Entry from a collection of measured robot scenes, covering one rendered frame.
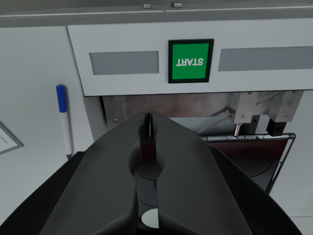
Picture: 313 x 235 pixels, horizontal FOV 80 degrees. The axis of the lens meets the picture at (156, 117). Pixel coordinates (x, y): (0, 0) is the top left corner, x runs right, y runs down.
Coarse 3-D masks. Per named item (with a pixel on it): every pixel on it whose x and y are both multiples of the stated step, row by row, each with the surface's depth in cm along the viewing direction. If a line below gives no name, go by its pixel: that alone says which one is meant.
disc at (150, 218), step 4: (156, 208) 52; (148, 212) 53; (152, 212) 53; (156, 212) 53; (144, 216) 54; (148, 216) 54; (152, 216) 54; (156, 216) 54; (144, 220) 55; (148, 220) 55; (152, 220) 55; (156, 220) 55; (148, 224) 56; (152, 224) 56; (156, 224) 56
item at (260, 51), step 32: (96, 32) 23; (128, 32) 23; (160, 32) 23; (192, 32) 23; (224, 32) 23; (256, 32) 23; (288, 32) 23; (96, 64) 25; (128, 64) 25; (160, 64) 25; (224, 64) 26; (256, 64) 26; (288, 64) 26
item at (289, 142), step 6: (294, 138) 39; (288, 144) 40; (288, 150) 41; (282, 156) 42; (282, 162) 43; (276, 168) 45; (276, 174) 45; (270, 180) 47; (270, 186) 48; (270, 192) 49
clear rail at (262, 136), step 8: (200, 136) 39; (208, 136) 39; (216, 136) 39; (224, 136) 39; (232, 136) 39; (240, 136) 39; (248, 136) 39; (256, 136) 39; (264, 136) 39; (272, 136) 39; (280, 136) 39; (288, 136) 39
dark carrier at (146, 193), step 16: (144, 144) 40; (208, 144) 40; (224, 144) 40; (240, 144) 40; (256, 144) 40; (272, 144) 40; (144, 160) 43; (240, 160) 43; (256, 160) 43; (272, 160) 43; (144, 176) 45; (256, 176) 46; (144, 192) 48; (144, 208) 52; (144, 224) 56
